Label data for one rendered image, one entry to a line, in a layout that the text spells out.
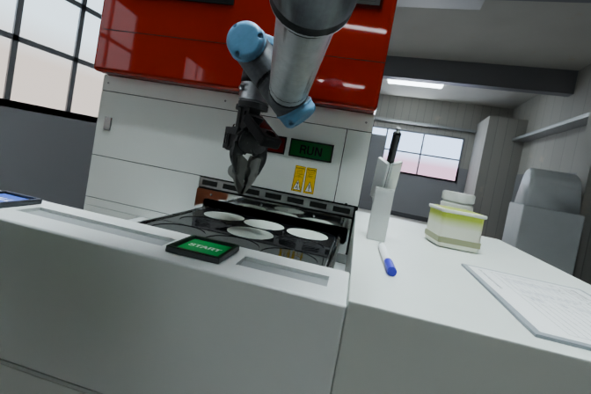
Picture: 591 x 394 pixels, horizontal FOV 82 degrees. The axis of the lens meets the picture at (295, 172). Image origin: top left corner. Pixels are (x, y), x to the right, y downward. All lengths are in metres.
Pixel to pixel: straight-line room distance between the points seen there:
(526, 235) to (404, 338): 4.73
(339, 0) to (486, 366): 0.33
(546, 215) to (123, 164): 4.65
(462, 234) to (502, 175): 8.29
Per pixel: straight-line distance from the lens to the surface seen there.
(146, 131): 1.10
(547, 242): 5.08
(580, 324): 0.42
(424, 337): 0.31
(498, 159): 8.92
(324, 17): 0.37
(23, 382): 0.48
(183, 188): 1.03
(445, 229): 0.64
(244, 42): 0.68
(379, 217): 0.56
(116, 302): 0.38
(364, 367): 0.32
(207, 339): 0.34
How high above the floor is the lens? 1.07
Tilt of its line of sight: 2 degrees down
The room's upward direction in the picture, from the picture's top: 10 degrees clockwise
